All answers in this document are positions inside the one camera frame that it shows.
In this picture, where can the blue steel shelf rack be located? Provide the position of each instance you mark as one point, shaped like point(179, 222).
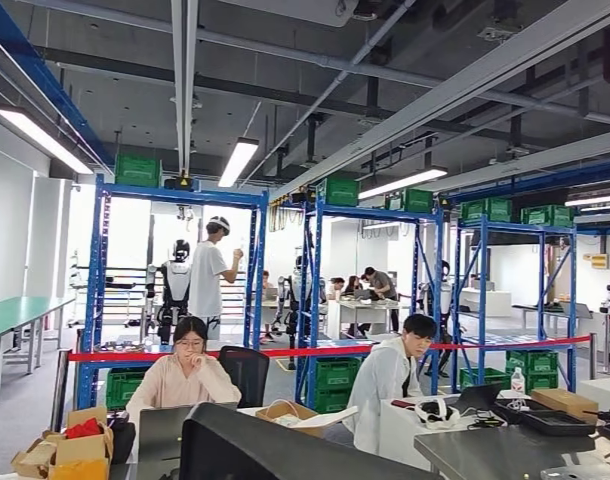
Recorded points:
point(510, 228)
point(185, 197)
point(375, 213)

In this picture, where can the steel workbench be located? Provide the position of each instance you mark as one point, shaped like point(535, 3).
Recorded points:
point(485, 454)

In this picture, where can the person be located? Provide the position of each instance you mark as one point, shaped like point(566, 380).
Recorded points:
point(205, 285)
point(185, 384)
point(382, 283)
point(268, 281)
point(354, 286)
point(380, 397)
point(336, 288)

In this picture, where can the green plastic crate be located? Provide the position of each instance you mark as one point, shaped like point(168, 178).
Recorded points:
point(541, 382)
point(337, 373)
point(332, 401)
point(393, 202)
point(342, 192)
point(137, 171)
point(485, 379)
point(535, 216)
point(499, 210)
point(561, 216)
point(473, 210)
point(126, 389)
point(418, 201)
point(531, 361)

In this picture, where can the red barrier belt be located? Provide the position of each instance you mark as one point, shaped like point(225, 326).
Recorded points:
point(309, 352)

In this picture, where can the ceiling strip light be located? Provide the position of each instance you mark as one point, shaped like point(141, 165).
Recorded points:
point(402, 182)
point(595, 199)
point(237, 162)
point(40, 138)

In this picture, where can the black office chair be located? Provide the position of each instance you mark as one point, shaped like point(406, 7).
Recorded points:
point(245, 374)

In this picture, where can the ceiling air-conditioner unit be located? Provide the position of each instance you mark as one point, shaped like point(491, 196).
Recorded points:
point(295, 10)

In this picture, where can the white cabinet desk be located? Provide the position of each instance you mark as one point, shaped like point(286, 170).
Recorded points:
point(400, 437)

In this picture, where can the white black VR headset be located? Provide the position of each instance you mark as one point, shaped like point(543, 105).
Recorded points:
point(437, 412)

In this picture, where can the grey ceiling beam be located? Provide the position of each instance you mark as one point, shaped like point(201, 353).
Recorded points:
point(535, 166)
point(460, 96)

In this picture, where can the grey laptop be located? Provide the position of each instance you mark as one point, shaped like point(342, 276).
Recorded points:
point(157, 434)

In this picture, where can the black laptop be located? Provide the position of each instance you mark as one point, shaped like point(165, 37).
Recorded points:
point(477, 397)

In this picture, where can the clear water bottle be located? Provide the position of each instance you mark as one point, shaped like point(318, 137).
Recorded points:
point(518, 384)

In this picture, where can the black plastic tray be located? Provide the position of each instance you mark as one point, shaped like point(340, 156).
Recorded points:
point(555, 424)
point(510, 411)

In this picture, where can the blue overhead beam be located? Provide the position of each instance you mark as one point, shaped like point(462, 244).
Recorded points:
point(560, 179)
point(35, 66)

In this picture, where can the red cloth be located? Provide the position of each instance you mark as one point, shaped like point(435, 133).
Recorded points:
point(84, 429)

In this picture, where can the open cardboard box yellow side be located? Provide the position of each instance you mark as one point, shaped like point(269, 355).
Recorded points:
point(77, 467)

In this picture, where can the flat cardboard box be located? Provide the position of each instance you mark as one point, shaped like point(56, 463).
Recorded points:
point(565, 399)

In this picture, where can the yellow sign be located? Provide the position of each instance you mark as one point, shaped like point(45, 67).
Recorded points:
point(598, 261)

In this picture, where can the green-topped long table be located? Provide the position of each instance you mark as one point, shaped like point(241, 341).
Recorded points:
point(15, 314)

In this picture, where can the black yellow rail trolley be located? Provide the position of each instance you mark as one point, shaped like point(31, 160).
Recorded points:
point(183, 183)

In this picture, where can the white ceiling rail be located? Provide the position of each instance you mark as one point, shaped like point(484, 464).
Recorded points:
point(184, 79)

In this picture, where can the grey stanchion post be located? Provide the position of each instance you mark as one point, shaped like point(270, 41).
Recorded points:
point(592, 358)

